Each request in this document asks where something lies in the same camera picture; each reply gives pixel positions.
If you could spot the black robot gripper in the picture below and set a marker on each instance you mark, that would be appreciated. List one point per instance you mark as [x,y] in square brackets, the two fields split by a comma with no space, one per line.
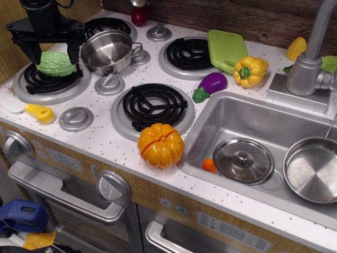
[29,33]

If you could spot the small steel pot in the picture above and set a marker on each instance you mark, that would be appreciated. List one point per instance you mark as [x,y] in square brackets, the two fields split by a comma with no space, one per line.
[109,52]

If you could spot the yellow toy corn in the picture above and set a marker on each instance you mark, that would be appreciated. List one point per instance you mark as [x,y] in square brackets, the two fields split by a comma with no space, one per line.
[298,46]

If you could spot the yellow cloth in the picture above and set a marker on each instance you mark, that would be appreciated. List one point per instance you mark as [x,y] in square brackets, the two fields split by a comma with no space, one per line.
[35,240]

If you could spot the silver oven dial right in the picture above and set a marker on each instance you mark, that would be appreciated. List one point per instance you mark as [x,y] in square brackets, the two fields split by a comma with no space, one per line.
[111,186]

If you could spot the silver stove knob middle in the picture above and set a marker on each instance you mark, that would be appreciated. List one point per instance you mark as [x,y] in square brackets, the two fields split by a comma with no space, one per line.
[109,85]

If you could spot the purple toy eggplant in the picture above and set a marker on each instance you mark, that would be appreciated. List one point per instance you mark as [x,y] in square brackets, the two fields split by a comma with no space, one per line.
[211,84]

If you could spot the silver stove knob behind pot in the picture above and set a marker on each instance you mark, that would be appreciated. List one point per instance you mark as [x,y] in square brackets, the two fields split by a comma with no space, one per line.
[139,57]

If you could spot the silver dishwasher door handle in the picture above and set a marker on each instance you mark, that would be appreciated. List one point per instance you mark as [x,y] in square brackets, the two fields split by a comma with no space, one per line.
[153,236]

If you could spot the silver oven dial left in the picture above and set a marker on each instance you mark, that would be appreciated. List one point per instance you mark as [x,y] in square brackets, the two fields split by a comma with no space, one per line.
[16,145]

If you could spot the blue clamp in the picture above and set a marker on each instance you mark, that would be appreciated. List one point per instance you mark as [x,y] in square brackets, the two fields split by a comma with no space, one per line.
[23,216]

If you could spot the silver stove knob front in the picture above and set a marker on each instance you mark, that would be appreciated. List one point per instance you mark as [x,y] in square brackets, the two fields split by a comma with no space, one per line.
[76,119]

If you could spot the red toy bottle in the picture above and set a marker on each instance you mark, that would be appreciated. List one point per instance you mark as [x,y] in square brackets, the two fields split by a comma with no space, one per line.
[141,12]

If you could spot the silver oven dial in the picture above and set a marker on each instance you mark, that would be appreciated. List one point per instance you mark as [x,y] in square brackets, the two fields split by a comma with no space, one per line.
[111,186]
[16,145]

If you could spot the orange toy pumpkin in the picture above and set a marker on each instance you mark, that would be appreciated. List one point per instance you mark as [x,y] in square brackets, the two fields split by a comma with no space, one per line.
[160,145]

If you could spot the yellow handled white spatula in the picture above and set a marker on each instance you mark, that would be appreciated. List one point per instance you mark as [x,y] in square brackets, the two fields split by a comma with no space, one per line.
[13,105]

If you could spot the green bumpy toy squash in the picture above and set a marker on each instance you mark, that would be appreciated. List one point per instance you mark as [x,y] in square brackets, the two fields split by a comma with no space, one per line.
[55,64]

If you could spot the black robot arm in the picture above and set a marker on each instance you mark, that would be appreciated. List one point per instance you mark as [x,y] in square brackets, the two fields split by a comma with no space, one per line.
[45,9]

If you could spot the front left black burner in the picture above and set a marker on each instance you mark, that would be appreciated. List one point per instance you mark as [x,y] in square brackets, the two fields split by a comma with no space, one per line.
[32,86]

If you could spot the yellow toy bell pepper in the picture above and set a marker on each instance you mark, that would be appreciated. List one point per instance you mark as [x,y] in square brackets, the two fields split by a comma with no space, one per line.
[249,71]

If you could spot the steel pot lid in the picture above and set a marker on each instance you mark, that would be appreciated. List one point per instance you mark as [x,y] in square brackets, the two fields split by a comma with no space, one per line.
[243,160]

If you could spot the steel sink basin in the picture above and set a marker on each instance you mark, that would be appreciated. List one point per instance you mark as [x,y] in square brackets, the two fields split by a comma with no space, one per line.
[227,115]

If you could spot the back right black burner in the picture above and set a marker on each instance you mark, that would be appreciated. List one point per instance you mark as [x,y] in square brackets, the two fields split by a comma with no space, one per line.
[187,58]

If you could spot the orange toy carrot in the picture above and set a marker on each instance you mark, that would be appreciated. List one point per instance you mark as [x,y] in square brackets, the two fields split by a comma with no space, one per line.
[209,165]

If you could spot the silver toy faucet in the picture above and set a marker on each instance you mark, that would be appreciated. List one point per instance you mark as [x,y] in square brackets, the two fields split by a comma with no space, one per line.
[308,86]

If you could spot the centre front black burner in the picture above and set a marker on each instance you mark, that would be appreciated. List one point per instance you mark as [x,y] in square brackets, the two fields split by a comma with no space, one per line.
[141,106]

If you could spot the silver oven door handle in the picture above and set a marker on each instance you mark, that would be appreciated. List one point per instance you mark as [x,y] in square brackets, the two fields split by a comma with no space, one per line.
[50,187]

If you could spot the steel frying pan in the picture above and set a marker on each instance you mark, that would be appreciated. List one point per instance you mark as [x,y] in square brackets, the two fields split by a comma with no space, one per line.
[309,168]

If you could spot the silver stove knob back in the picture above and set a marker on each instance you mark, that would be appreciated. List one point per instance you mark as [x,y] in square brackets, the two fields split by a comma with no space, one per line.
[159,33]

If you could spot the green plastic cutting board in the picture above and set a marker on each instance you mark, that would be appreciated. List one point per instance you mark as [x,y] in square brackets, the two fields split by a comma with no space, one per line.
[225,49]

